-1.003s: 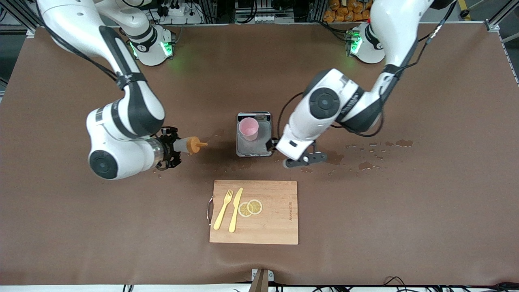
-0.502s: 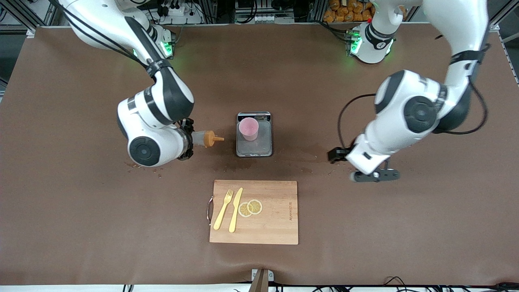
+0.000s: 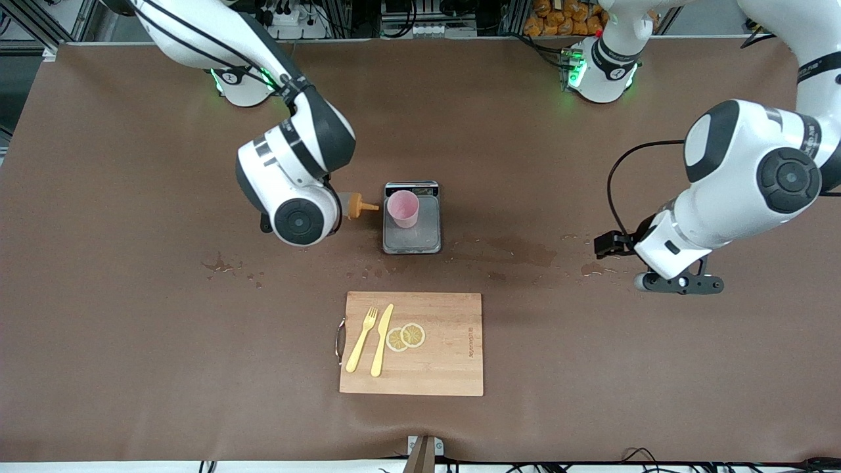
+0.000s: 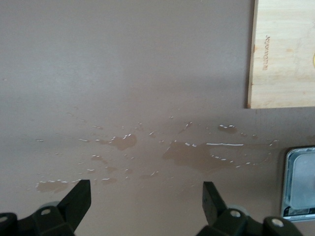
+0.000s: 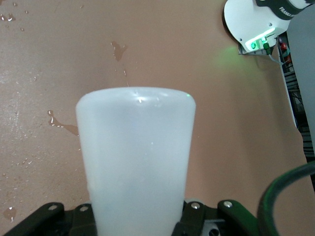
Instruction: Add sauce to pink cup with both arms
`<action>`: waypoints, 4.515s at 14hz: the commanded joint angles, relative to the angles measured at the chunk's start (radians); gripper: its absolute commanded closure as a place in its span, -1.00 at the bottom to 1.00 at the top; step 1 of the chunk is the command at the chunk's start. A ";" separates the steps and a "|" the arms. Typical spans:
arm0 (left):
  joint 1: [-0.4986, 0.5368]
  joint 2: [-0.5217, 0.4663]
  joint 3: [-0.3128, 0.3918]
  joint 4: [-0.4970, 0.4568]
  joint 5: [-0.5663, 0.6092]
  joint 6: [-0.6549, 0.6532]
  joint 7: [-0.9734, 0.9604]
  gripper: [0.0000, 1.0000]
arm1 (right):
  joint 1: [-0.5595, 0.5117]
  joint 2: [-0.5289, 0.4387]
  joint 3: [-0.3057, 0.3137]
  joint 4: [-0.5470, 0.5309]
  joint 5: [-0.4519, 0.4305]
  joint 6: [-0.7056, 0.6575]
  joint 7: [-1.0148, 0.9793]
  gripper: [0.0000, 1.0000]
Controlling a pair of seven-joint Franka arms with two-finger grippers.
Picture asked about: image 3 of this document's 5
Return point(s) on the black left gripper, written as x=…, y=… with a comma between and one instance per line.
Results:
x=619, y=243

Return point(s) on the pink plastic cup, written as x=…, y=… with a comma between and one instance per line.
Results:
x=402, y=209

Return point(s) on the clear sauce bottle orange cap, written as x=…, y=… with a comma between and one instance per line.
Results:
x=358, y=205

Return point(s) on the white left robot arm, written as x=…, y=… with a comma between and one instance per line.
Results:
x=729, y=184

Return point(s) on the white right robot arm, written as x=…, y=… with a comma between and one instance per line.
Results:
x=289, y=171

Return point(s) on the silver kitchen scale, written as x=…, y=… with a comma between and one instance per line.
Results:
x=427, y=236

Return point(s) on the wooden cutting board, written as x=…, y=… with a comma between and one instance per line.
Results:
x=447, y=355

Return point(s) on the brown table cover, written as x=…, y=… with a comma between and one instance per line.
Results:
x=460, y=118

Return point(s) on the lemon slice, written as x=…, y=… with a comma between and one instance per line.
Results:
x=394, y=341
x=414, y=334

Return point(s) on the orange snack bag pile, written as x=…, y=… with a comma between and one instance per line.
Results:
x=565, y=16

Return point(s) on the yellow plastic knife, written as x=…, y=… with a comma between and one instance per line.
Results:
x=381, y=341

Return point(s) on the yellow plastic fork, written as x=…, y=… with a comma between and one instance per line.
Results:
x=360, y=341

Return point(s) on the white power strip with plugs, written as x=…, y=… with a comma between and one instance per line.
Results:
x=289, y=18

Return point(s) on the metal camera mount clamp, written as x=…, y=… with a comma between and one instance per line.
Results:
x=424, y=453

